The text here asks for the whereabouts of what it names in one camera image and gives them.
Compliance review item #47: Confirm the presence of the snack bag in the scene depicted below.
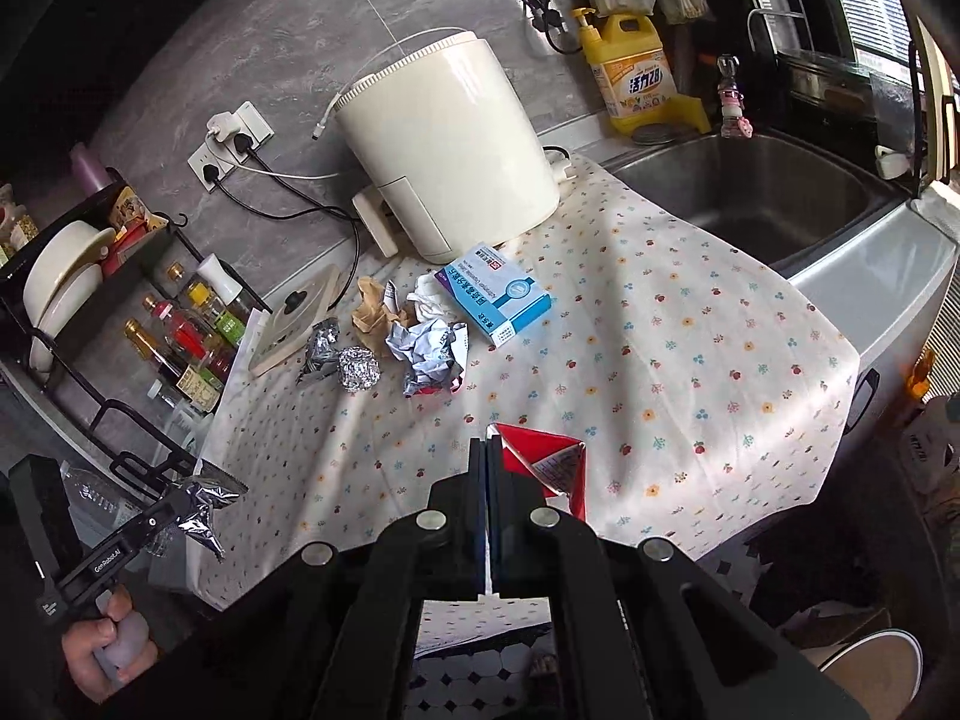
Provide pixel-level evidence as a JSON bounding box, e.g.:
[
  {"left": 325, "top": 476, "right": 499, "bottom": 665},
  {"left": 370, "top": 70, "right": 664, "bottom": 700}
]
[{"left": 111, "top": 186, "right": 170, "bottom": 235}]

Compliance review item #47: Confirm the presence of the green label oil bottle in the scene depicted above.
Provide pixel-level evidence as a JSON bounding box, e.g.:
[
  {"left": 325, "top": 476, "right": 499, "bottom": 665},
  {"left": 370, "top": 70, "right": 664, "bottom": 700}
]
[{"left": 186, "top": 253, "right": 260, "bottom": 347}]

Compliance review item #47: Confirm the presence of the cream air fryer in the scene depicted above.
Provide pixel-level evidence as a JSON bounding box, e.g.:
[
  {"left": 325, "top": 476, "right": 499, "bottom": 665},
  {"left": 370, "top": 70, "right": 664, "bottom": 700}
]
[{"left": 334, "top": 30, "right": 565, "bottom": 260}]

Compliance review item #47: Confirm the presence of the yellow detergent bottle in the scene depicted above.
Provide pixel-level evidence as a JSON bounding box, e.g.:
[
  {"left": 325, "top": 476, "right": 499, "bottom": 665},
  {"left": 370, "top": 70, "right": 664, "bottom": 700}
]
[{"left": 572, "top": 6, "right": 674, "bottom": 138}]

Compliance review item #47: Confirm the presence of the floral tablecloth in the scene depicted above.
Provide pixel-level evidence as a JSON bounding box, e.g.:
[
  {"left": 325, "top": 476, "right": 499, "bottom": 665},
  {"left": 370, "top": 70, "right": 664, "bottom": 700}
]
[{"left": 186, "top": 154, "right": 861, "bottom": 612}]

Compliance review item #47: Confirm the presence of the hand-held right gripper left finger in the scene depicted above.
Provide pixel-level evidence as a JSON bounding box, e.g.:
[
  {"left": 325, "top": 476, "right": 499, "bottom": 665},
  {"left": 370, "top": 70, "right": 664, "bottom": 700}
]
[{"left": 142, "top": 439, "right": 491, "bottom": 720}]

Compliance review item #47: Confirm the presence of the white wall socket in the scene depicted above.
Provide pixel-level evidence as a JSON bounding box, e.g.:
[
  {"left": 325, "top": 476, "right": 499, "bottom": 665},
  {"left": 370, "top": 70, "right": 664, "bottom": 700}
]
[
  {"left": 185, "top": 145, "right": 235, "bottom": 193},
  {"left": 205, "top": 100, "right": 275, "bottom": 160}
]

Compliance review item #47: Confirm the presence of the black power cable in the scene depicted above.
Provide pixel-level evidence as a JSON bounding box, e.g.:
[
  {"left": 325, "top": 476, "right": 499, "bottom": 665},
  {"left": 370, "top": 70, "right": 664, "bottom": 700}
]
[
  {"left": 232, "top": 133, "right": 361, "bottom": 226},
  {"left": 202, "top": 165, "right": 362, "bottom": 305}
]

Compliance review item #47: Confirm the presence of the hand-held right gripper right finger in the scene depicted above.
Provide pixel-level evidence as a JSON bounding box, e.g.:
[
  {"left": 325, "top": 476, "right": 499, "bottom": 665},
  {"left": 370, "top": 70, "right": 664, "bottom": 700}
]
[{"left": 489, "top": 441, "right": 848, "bottom": 720}]

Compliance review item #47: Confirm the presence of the silver foil ball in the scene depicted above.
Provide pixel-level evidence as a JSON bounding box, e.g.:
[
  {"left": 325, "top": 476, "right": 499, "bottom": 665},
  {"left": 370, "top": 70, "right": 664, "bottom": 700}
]
[{"left": 339, "top": 346, "right": 382, "bottom": 394}]

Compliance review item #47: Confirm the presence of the crumpled white tissue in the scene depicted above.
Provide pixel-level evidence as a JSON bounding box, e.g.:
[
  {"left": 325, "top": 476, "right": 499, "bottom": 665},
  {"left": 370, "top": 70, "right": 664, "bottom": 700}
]
[{"left": 409, "top": 272, "right": 467, "bottom": 325}]

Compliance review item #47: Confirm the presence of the white cable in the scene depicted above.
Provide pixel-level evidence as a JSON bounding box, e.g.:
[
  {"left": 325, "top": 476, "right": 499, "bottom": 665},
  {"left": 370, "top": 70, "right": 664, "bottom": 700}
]
[{"left": 223, "top": 28, "right": 463, "bottom": 182}]

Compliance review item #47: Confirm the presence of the crumpled brown paper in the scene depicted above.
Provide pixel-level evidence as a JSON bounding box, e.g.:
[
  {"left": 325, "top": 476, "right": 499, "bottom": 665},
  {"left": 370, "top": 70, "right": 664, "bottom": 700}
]
[{"left": 352, "top": 277, "right": 413, "bottom": 335}]

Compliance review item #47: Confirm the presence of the orange clip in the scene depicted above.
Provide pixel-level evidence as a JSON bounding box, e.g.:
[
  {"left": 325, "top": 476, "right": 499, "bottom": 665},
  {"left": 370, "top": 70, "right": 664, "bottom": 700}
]
[{"left": 903, "top": 349, "right": 940, "bottom": 400}]

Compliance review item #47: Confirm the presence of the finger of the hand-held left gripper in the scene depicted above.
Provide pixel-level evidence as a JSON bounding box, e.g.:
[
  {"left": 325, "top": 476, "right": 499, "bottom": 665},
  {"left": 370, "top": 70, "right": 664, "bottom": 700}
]
[{"left": 141, "top": 472, "right": 246, "bottom": 542}]

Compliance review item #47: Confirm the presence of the crumpled printed paper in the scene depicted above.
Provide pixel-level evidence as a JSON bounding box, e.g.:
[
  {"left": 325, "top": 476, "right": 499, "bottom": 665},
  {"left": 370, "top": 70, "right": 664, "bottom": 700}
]
[{"left": 385, "top": 318, "right": 470, "bottom": 398}]

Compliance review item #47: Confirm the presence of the person's left hand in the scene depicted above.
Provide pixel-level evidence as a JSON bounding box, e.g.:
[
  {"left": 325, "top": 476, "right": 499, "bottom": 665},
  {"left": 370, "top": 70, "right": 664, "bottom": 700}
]
[{"left": 62, "top": 591, "right": 160, "bottom": 704}]

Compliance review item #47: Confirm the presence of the white rimmed container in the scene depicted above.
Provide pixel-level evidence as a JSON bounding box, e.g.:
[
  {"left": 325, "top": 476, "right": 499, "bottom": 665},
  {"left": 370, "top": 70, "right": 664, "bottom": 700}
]
[{"left": 812, "top": 625, "right": 925, "bottom": 720}]

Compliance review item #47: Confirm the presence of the dark sauce bottle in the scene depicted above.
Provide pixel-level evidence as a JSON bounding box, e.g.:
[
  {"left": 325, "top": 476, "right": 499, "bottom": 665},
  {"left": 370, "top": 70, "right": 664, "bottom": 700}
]
[{"left": 123, "top": 318, "right": 226, "bottom": 415}]

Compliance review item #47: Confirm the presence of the red label sauce bottle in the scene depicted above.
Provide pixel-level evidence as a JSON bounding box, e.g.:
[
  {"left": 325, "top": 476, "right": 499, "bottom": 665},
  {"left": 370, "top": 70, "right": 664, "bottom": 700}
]
[{"left": 142, "top": 294, "right": 235, "bottom": 385}]

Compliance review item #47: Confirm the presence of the cream kettle base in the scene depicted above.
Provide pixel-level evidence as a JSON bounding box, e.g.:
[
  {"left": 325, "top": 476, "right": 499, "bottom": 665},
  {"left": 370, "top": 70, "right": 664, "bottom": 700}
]
[{"left": 247, "top": 263, "right": 343, "bottom": 378}]

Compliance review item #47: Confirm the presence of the silver foil wrapper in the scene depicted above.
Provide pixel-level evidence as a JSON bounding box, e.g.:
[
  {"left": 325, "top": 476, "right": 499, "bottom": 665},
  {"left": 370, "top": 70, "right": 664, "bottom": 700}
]
[
  {"left": 166, "top": 472, "right": 250, "bottom": 563},
  {"left": 298, "top": 319, "right": 343, "bottom": 385}
]

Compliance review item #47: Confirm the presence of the blue medicine box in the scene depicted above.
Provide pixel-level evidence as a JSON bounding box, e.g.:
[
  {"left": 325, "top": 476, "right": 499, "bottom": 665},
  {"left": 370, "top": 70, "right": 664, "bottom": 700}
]
[{"left": 435, "top": 241, "right": 553, "bottom": 350}]

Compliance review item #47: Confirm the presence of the stack of white dishes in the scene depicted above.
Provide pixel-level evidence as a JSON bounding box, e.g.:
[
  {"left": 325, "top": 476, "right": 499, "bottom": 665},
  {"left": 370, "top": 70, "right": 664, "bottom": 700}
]
[{"left": 21, "top": 220, "right": 119, "bottom": 380}]

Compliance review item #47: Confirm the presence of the steel sink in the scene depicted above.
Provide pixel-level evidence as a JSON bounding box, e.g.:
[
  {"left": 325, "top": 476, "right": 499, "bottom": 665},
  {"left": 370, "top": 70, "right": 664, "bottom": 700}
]
[{"left": 600, "top": 127, "right": 914, "bottom": 272}]

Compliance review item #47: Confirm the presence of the window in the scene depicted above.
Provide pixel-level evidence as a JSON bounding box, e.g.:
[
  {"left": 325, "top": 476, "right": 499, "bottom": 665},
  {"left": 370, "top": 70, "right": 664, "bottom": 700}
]
[{"left": 814, "top": 0, "right": 927, "bottom": 80}]

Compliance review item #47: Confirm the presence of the red paper carton piece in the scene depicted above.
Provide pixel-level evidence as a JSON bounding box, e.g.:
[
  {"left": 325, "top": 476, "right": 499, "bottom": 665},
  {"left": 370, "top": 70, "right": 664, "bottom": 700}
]
[{"left": 487, "top": 422, "right": 588, "bottom": 523}]

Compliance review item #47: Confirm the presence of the purple bottle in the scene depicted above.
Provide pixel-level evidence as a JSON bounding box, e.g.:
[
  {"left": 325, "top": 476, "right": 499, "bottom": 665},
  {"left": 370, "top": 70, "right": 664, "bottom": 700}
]
[{"left": 70, "top": 141, "right": 115, "bottom": 197}]

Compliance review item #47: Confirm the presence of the black dish rack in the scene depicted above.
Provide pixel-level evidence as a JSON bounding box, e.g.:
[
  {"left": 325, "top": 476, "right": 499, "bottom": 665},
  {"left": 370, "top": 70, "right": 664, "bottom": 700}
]
[{"left": 0, "top": 169, "right": 230, "bottom": 485}]

